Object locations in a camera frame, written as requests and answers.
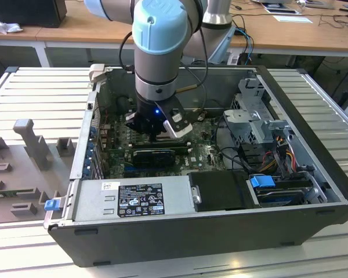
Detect black hard disk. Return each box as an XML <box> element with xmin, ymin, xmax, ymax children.
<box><xmin>256</xmin><ymin>188</ymin><xmax>305</xmax><ymax>208</ymax></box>

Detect black graphics card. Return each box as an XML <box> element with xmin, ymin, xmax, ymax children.
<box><xmin>132</xmin><ymin>149</ymin><xmax>176</xmax><ymax>169</ymax></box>

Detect orange yellow wire bundle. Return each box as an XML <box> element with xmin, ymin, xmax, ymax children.
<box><xmin>260</xmin><ymin>146</ymin><xmax>297</xmax><ymax>172</ymax></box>

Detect black power supply label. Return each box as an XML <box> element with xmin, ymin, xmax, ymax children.
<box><xmin>117</xmin><ymin>182</ymin><xmax>165</xmax><ymax>218</ymax></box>

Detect blue disk carrier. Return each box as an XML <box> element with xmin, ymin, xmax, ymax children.
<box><xmin>249</xmin><ymin>173</ymin><xmax>276</xmax><ymax>197</ymax></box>

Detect silver hinge bracket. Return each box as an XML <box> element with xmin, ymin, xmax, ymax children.
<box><xmin>191</xmin><ymin>186</ymin><xmax>202</xmax><ymax>204</ymax></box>

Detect crumpled white paper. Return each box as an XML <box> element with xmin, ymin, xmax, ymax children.
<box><xmin>0</xmin><ymin>16</ymin><xmax>24</xmax><ymax>35</ymax></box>

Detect black desk cables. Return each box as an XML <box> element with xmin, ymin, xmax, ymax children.
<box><xmin>318</xmin><ymin>11</ymin><xmax>348</xmax><ymax>30</ymax></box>

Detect black internal cable bundle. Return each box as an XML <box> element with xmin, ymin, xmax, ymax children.
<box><xmin>213</xmin><ymin>115</ymin><xmax>252</xmax><ymax>174</ymax></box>

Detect black round component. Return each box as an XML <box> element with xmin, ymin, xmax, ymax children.
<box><xmin>116</xmin><ymin>96</ymin><xmax>135</xmax><ymax>112</ymax></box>

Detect black open PC case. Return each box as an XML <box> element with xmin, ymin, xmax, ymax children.
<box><xmin>43</xmin><ymin>63</ymin><xmax>348</xmax><ymax>269</ymax></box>

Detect black RAM slot bank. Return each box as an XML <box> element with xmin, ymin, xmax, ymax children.
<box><xmin>132</xmin><ymin>138</ymin><xmax>191</xmax><ymax>153</ymax></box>

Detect grey case corner latch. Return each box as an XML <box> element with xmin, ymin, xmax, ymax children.
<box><xmin>88</xmin><ymin>64</ymin><xmax>106</xmax><ymax>87</ymax></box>

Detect dark flat tablet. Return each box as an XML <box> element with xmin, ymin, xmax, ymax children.
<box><xmin>263</xmin><ymin>8</ymin><xmax>301</xmax><ymax>14</ymax></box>

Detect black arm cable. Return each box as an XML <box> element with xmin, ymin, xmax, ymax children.
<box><xmin>118</xmin><ymin>27</ymin><xmax>209</xmax><ymax>98</ymax></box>

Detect green RAM stick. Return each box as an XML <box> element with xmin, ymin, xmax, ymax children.
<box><xmin>0</xmin><ymin>189</ymin><xmax>35</xmax><ymax>200</ymax></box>

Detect grey parts rack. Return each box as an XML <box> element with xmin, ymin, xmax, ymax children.
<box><xmin>0</xmin><ymin>118</ymin><xmax>78</xmax><ymax>224</ymax></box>

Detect black plastic shroud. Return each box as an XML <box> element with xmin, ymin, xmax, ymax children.
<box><xmin>188</xmin><ymin>170</ymin><xmax>262</xmax><ymax>212</ymax></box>

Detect pale paper sheet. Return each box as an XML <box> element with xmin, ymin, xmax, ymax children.
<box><xmin>272</xmin><ymin>14</ymin><xmax>313</xmax><ymax>24</ymax></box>

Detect silver power supply unit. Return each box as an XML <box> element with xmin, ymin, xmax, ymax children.
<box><xmin>72</xmin><ymin>175</ymin><xmax>197</xmax><ymax>222</ymax></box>

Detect blue cable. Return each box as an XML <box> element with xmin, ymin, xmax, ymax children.
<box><xmin>234</xmin><ymin>27</ymin><xmax>255</xmax><ymax>63</ymax></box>

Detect silver metal drive cage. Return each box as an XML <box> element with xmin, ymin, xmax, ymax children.
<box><xmin>223</xmin><ymin>76</ymin><xmax>296</xmax><ymax>145</ymax></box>

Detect small white sticker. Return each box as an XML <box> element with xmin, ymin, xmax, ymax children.
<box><xmin>100</xmin><ymin>181</ymin><xmax>121</xmax><ymax>192</ymax></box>

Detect wooden desk white frame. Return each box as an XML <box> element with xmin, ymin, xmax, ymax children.
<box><xmin>0</xmin><ymin>0</ymin><xmax>348</xmax><ymax>69</ymax></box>

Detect green motherboard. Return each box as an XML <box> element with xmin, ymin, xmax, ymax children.
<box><xmin>100</xmin><ymin>111</ymin><xmax>230</xmax><ymax>179</ymax></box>

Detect black box on desk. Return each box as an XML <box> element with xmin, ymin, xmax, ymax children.
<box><xmin>0</xmin><ymin>0</ymin><xmax>67</xmax><ymax>28</ymax></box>

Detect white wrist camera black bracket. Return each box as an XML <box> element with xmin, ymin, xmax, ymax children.
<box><xmin>159</xmin><ymin>100</ymin><xmax>194</xmax><ymax>140</ymax></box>

